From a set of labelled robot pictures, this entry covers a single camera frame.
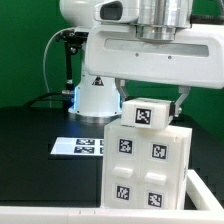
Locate black base cables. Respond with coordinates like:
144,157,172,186
23,90,75,109

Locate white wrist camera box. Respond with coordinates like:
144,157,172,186
93,0,140,23

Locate white marker sheet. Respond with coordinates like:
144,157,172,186
51,137,104,156

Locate white cabinet top block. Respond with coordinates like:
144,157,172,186
121,98,173,130

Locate white cabinet body box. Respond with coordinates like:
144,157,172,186
101,119,192,210

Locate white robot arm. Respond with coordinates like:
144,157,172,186
59,0,224,117

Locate black camera on stand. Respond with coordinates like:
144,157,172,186
56,28,88,110

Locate white L-shaped fence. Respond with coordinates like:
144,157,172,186
0,170,224,224

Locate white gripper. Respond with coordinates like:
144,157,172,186
85,24,224,117

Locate grey camera cable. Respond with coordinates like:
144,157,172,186
42,27,75,109

